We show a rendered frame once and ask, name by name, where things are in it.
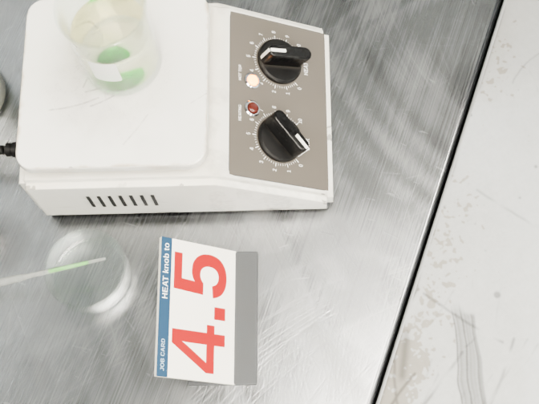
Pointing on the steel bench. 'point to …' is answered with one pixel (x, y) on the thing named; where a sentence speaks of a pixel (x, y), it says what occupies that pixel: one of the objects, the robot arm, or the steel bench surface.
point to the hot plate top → (154, 160)
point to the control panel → (249, 59)
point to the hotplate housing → (176, 196)
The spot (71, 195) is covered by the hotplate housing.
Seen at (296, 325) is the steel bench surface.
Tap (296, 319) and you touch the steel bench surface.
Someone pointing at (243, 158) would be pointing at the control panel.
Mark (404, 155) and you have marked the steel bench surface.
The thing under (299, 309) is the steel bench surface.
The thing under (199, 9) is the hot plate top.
